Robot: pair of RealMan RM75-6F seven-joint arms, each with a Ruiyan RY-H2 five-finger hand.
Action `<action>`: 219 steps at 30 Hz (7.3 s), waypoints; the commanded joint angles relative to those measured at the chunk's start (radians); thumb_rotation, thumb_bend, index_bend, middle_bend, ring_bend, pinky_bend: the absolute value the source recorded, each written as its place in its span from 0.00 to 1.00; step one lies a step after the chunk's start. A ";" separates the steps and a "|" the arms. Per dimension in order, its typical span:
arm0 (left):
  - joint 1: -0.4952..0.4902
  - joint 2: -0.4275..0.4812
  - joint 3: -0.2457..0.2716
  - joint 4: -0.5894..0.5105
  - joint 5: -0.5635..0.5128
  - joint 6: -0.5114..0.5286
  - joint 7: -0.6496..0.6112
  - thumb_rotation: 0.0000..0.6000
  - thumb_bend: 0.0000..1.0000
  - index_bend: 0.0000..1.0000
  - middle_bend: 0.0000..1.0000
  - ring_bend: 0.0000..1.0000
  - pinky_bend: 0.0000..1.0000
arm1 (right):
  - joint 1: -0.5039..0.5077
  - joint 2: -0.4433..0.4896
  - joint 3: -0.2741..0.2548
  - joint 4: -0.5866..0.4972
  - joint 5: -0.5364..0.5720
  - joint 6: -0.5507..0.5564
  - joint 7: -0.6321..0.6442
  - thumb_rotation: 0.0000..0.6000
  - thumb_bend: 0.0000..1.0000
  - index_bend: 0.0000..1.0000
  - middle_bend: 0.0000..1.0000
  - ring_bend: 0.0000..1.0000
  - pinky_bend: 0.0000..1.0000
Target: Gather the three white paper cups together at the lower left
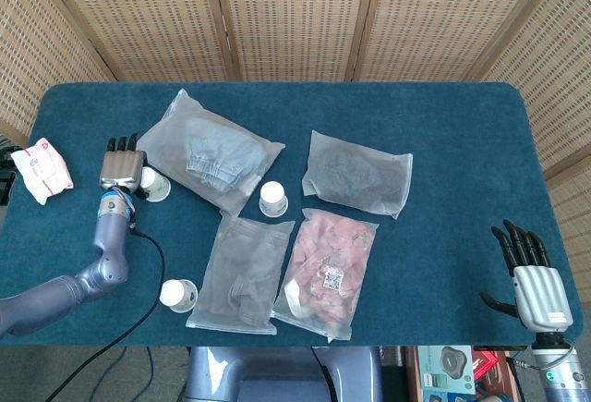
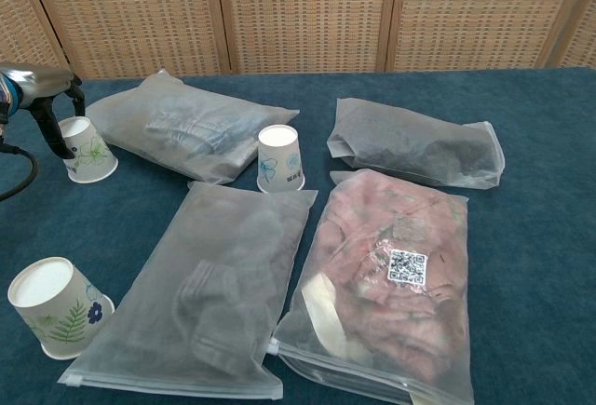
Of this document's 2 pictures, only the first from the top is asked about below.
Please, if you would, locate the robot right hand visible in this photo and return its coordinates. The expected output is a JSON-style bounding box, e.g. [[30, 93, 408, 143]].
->
[[479, 219, 574, 332]]

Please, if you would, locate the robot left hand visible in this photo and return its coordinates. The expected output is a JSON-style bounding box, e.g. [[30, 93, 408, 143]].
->
[[98, 133, 151, 201]]

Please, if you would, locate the white floral paper cup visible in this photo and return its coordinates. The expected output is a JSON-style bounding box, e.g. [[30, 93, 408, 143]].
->
[[138, 166, 172, 203], [259, 181, 289, 218], [159, 278, 199, 313]]

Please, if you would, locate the pink white wet wipes pack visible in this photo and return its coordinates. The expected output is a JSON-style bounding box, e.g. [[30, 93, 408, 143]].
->
[[9, 137, 75, 206]]

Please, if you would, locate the frosted bag with blue jeans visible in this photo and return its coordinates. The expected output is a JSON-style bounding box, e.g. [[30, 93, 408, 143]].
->
[[129, 88, 286, 217]]

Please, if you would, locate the red product box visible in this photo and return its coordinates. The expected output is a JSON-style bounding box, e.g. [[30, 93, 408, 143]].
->
[[474, 350, 502, 387]]

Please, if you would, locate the black device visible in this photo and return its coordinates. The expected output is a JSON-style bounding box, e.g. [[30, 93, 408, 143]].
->
[[0, 140, 18, 204]]

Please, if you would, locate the teal product box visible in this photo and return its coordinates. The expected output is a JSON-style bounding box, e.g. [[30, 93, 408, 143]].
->
[[417, 345, 476, 394]]

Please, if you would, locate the frosted bag with grey garment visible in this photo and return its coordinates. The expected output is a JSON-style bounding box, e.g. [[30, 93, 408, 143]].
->
[[186, 214, 296, 335]]

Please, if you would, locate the teal table cloth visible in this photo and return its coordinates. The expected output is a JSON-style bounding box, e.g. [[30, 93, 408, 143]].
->
[[0, 81, 585, 347]]

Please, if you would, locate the frosted bag with pink garment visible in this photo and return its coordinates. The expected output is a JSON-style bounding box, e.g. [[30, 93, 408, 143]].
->
[[271, 207, 380, 343]]

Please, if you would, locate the frosted bag with black garment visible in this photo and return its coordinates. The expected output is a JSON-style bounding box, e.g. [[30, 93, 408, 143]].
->
[[301, 129, 414, 222]]

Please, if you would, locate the woven rattan folding screen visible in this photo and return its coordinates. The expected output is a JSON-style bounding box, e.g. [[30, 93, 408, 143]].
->
[[0, 0, 591, 278]]

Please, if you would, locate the grey-blue robot torso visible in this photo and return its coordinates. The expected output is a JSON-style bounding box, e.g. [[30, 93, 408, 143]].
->
[[184, 346, 384, 402]]

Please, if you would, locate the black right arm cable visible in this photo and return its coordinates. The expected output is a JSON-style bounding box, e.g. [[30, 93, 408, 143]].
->
[[506, 356, 539, 402]]

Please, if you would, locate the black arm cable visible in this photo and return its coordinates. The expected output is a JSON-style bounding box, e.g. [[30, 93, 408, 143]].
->
[[506, 356, 539, 402], [45, 228, 166, 402]]

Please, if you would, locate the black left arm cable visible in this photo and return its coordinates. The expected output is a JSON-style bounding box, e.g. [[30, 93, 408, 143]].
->
[[45, 228, 166, 402]]

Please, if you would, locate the black floor cable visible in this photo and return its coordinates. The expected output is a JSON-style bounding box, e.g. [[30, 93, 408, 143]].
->
[[106, 346, 157, 402]]

